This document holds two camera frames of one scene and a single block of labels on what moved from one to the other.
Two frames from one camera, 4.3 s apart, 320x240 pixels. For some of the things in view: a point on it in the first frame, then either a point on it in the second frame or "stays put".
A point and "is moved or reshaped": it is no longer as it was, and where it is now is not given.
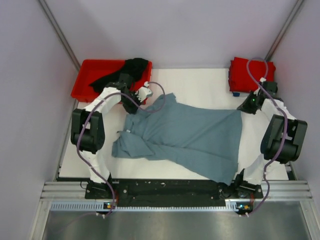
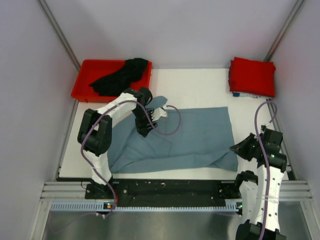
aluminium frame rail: [75, 190] stays put
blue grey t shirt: [207, 139] is moved or reshaped
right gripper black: [244, 106] to [240, 148]
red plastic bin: [92, 70] stays put
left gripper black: [131, 110] to [142, 128]
